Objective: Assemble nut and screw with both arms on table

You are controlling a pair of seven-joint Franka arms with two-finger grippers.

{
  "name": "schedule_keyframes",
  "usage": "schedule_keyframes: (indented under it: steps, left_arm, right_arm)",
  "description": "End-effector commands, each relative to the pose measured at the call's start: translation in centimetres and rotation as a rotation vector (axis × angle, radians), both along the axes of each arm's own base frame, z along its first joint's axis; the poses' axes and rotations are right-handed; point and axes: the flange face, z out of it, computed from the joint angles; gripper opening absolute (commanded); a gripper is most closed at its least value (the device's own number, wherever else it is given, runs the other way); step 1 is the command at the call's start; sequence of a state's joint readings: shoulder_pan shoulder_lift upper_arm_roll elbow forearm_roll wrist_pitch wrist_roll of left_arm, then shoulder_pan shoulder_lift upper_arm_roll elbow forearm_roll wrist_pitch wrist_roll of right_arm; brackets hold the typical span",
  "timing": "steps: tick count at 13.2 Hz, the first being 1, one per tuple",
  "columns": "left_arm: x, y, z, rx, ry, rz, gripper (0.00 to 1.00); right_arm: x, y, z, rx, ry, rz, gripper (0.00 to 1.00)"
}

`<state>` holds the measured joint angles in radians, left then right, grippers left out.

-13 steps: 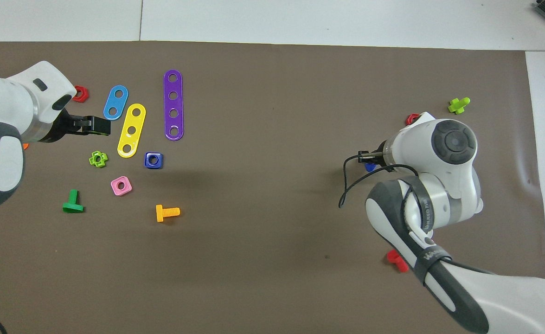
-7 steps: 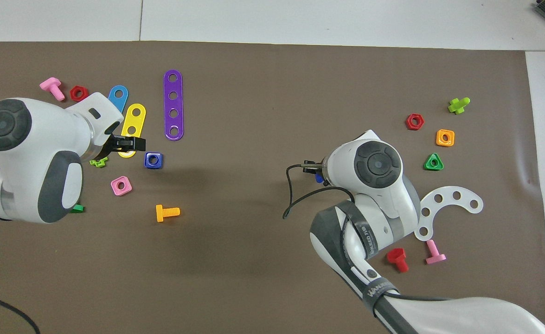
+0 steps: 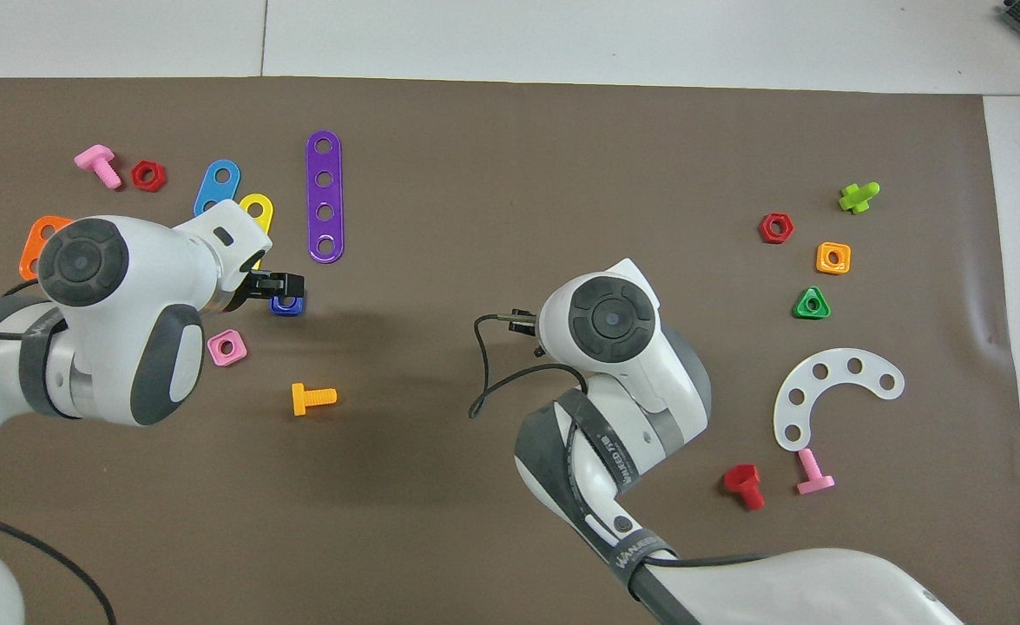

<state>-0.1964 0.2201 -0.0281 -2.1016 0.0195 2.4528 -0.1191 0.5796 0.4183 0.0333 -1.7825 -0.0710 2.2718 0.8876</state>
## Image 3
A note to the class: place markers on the pink square plastic nut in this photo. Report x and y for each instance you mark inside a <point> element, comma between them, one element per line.
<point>214,354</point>

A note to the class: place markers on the red hexagon plastic nut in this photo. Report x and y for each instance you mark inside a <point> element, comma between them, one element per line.
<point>764,227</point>
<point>138,176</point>

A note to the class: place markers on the red plastic screw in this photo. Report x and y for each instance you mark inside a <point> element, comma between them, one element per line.
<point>740,477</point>

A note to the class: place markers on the orange plastic screw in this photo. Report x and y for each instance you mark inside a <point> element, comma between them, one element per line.
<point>301,399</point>

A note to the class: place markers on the purple four-hole strip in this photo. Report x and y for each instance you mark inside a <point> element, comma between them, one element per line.
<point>325,165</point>

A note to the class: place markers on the green triangle plastic nut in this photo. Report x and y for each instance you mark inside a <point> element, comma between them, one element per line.
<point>800,312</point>

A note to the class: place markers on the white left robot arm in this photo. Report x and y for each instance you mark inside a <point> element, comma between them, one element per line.
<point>128,347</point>

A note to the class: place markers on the brown table mat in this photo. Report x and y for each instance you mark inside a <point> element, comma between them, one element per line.
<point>492,156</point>

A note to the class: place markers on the yellow three-hole strip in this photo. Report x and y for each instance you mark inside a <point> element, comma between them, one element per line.
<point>267,211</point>

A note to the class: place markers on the white curved holed strip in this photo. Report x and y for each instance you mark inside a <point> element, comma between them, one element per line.
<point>838,365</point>

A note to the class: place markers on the blue two-hole strip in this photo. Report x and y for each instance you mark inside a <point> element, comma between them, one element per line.
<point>217,189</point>

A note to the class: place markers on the orange heart-shaped holed plate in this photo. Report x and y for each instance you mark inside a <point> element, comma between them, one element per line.
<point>30,260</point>

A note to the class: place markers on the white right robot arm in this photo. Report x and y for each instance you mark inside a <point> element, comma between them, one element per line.
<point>640,391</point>

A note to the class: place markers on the orange square plastic nut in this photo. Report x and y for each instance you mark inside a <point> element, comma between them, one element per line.
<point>821,258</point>

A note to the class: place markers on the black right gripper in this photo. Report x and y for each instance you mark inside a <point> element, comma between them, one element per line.
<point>524,319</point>

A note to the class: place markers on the pink plastic screw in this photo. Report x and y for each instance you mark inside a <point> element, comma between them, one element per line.
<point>809,469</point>
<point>93,159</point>

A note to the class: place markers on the lime green plastic screw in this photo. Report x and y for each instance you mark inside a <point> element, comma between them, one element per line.
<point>857,198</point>

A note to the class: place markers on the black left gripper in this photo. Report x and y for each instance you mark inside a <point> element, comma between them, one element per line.
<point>246,282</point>

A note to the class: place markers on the blue square plastic nut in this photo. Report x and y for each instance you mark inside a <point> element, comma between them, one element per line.
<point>279,306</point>

